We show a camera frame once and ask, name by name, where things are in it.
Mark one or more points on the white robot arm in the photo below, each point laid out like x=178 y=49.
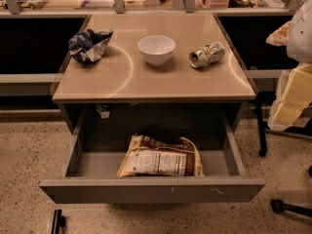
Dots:
x=299 y=46

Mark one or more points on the black object on floor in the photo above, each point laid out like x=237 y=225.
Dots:
x=59 y=222

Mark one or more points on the black caster wheel base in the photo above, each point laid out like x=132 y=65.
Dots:
x=279 y=206

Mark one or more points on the white bowl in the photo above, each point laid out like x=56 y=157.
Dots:
x=156 y=50

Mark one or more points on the grey cabinet with counter top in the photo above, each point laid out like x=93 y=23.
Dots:
x=123 y=76

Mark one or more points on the brown chip bag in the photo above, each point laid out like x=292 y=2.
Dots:
x=147 y=156

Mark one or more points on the crushed soda can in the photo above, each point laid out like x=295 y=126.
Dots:
x=204 y=56

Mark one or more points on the black chair leg with caster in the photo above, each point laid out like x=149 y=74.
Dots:
x=262 y=138

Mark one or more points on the grey open drawer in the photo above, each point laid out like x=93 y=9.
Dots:
x=98 y=147

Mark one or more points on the blue crumpled chip bag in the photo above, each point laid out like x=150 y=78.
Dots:
x=89 y=46

